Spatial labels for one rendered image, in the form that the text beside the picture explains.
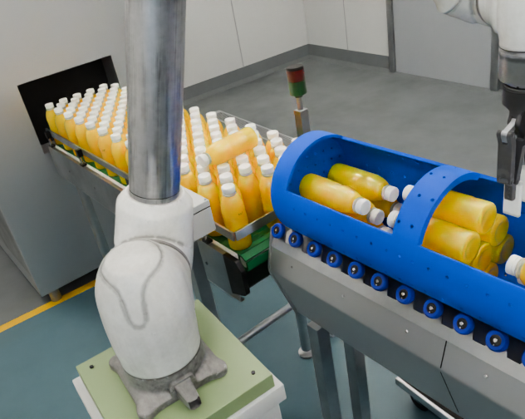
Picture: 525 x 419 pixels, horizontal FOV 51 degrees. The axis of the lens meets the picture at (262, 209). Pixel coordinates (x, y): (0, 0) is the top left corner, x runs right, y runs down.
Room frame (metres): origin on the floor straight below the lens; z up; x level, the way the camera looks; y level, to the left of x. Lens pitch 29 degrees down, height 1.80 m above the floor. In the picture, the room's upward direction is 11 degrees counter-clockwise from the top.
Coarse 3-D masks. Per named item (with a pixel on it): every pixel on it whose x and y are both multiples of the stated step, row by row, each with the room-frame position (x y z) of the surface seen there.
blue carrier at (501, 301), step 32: (288, 160) 1.28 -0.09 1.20; (320, 160) 1.37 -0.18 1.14; (352, 160) 1.40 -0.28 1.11; (384, 160) 1.29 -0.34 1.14; (416, 160) 1.17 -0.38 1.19; (288, 192) 1.22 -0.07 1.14; (416, 192) 0.97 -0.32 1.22; (448, 192) 0.95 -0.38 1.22; (480, 192) 1.06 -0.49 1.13; (288, 224) 1.25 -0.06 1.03; (320, 224) 1.12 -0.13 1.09; (352, 224) 1.04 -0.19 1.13; (384, 224) 1.24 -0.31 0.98; (416, 224) 0.92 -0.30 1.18; (512, 224) 1.00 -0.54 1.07; (352, 256) 1.07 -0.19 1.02; (384, 256) 0.96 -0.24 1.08; (416, 256) 0.89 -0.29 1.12; (416, 288) 0.92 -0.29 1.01; (448, 288) 0.83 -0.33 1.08; (480, 288) 0.77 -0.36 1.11; (512, 288) 0.73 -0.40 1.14; (480, 320) 0.80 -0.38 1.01; (512, 320) 0.72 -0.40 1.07
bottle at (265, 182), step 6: (270, 174) 1.47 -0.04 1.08; (264, 180) 1.46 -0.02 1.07; (270, 180) 1.46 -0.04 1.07; (264, 186) 1.46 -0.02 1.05; (270, 186) 1.45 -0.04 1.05; (264, 192) 1.46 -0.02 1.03; (270, 192) 1.45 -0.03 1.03; (264, 198) 1.46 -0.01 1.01; (270, 198) 1.45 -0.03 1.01; (264, 204) 1.46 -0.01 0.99; (270, 204) 1.45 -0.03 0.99; (264, 210) 1.47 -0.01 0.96; (270, 210) 1.45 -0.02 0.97; (270, 222) 1.46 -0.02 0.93; (276, 222) 1.45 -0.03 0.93
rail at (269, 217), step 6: (264, 216) 1.41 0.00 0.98; (270, 216) 1.42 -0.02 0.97; (276, 216) 1.43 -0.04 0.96; (252, 222) 1.39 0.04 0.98; (258, 222) 1.40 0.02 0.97; (264, 222) 1.41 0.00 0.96; (246, 228) 1.37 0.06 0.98; (252, 228) 1.38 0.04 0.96; (258, 228) 1.39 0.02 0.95; (234, 234) 1.36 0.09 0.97; (240, 234) 1.36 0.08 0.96; (246, 234) 1.37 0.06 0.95
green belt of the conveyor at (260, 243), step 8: (72, 152) 2.49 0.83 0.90; (96, 168) 2.23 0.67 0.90; (112, 176) 2.11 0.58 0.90; (256, 232) 1.46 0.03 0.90; (264, 232) 1.45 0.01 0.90; (216, 240) 1.46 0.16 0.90; (224, 240) 1.45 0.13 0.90; (256, 240) 1.41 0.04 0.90; (264, 240) 1.41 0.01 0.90; (248, 248) 1.38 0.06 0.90; (256, 248) 1.37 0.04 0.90; (264, 248) 1.38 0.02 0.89; (240, 256) 1.35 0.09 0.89; (248, 256) 1.35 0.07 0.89; (256, 256) 1.35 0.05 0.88; (264, 256) 1.36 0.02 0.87; (248, 264) 1.33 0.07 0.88; (256, 264) 1.34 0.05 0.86
